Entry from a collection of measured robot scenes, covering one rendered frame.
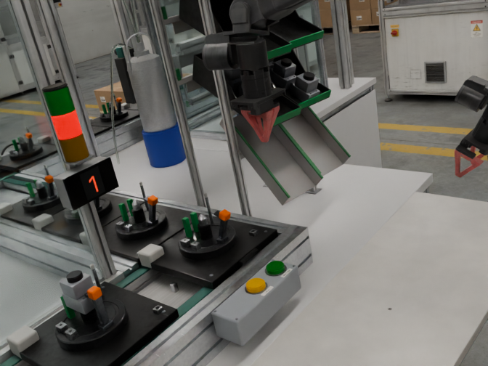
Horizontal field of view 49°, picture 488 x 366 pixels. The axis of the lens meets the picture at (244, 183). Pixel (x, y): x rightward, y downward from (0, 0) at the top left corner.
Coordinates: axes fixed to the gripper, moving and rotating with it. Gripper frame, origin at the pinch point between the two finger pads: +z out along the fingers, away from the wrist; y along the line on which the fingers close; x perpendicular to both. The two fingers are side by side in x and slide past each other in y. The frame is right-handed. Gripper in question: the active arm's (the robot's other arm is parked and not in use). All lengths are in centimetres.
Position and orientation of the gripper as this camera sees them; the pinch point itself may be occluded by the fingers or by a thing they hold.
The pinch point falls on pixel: (264, 138)
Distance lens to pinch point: 109.4
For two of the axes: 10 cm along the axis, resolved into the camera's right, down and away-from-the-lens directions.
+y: -6.2, 3.9, -6.7
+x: 7.7, 1.4, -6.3
